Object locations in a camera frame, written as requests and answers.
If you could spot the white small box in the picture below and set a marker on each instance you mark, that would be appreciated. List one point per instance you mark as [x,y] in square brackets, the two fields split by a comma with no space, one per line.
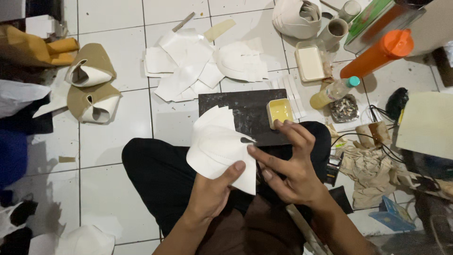
[40,25]

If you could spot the white plastic bag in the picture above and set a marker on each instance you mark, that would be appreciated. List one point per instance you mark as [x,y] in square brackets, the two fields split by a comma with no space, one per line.
[19,95]

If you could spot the row of white fabric strips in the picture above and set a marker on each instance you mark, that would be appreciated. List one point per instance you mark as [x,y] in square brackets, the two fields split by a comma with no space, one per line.
[292,92]

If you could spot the tan folded shoe upper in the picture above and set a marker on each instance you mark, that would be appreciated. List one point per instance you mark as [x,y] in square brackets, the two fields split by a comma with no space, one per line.
[93,101]
[90,60]

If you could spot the cream foam board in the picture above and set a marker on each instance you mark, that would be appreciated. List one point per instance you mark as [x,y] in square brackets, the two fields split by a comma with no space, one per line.
[426,124]

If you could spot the grey metal strip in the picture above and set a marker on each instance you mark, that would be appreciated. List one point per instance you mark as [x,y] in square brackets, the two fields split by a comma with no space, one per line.
[306,230]

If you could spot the person's black trousers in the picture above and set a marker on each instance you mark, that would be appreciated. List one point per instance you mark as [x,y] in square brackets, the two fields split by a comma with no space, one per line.
[159,177]

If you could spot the grey flat stick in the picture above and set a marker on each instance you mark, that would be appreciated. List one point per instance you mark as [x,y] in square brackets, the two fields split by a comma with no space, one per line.
[183,22]

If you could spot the ashtray with cigarette butts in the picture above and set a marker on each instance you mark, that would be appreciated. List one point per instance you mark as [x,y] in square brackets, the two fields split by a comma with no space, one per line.
[344,109]

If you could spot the beige crumpled rag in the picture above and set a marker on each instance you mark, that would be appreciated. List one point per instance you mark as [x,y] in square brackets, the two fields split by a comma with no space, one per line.
[368,173]

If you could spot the person's left hand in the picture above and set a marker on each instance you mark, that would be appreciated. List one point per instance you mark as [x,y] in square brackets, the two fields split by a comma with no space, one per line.
[208,196]

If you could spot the white fabric shoe pieces bundle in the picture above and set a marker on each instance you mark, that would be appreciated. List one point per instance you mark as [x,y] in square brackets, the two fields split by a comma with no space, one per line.
[219,148]

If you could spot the black cloth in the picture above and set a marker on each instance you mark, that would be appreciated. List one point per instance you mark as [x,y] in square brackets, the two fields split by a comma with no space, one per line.
[28,122]

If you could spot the person's right hand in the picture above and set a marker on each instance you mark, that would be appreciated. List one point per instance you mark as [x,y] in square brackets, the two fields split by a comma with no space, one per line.
[300,173]

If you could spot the plastic bottle with teal cap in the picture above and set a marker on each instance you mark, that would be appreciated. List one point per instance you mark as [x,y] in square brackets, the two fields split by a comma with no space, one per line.
[331,94]

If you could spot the person's brown shirt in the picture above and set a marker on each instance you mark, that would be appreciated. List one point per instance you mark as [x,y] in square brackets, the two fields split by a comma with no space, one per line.
[258,226]

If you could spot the orange plastic bottle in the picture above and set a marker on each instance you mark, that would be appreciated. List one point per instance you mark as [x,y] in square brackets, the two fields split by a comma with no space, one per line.
[375,55]

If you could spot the blue cloth bundle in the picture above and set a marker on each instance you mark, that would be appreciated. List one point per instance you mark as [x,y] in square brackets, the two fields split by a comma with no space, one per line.
[12,155]

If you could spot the black wallet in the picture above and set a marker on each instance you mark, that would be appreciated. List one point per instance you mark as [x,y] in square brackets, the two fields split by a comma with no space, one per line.
[342,198]

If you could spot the blue cardboard box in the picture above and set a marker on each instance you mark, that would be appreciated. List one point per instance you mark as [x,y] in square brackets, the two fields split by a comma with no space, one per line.
[393,214]

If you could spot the black work board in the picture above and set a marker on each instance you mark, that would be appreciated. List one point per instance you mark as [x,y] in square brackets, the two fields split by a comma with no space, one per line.
[244,106]

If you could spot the small tan scrap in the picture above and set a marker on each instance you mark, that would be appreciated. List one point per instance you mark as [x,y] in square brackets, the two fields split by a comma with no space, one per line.
[67,159]

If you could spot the clear tub of white glue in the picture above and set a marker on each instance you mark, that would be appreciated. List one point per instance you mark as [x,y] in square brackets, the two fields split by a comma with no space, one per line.
[310,63]

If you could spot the white long fabric piece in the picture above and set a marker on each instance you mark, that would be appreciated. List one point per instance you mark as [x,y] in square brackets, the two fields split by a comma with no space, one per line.
[56,95]

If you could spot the heap of white fabric sheets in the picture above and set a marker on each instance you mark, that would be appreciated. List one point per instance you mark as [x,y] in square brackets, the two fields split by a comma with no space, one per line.
[81,242]

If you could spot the clear plastic cup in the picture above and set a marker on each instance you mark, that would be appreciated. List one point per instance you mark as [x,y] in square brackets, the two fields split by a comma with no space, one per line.
[349,10]

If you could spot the mustard yellow cloth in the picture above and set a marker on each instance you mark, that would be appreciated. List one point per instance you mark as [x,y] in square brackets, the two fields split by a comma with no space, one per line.
[32,48]

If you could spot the pile of white fabric cutouts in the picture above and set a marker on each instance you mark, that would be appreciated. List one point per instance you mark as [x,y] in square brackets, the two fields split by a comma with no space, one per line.
[198,63]

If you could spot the clear box with green lid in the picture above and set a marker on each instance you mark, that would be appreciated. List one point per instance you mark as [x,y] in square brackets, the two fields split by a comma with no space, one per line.
[382,21]

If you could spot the dark cigarette pack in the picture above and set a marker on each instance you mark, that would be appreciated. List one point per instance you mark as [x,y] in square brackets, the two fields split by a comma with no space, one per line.
[333,171]

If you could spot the cardboard tube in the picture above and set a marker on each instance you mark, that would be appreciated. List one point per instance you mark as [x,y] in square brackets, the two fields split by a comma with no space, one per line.
[332,33]

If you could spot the black and white bag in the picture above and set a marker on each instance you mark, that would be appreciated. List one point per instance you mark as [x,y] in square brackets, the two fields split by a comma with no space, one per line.
[16,226]

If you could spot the stack of white shoe uppers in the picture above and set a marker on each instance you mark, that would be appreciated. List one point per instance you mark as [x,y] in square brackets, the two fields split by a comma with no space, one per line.
[290,19]

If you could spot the black plastic bag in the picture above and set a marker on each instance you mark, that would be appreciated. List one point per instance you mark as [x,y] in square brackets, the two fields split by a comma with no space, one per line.
[396,102]

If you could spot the tan fabric strip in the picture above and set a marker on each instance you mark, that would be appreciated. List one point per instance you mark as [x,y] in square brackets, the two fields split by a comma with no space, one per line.
[219,30]

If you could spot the yellow glue tray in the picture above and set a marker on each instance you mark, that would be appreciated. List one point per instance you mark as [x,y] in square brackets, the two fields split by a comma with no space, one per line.
[279,111]

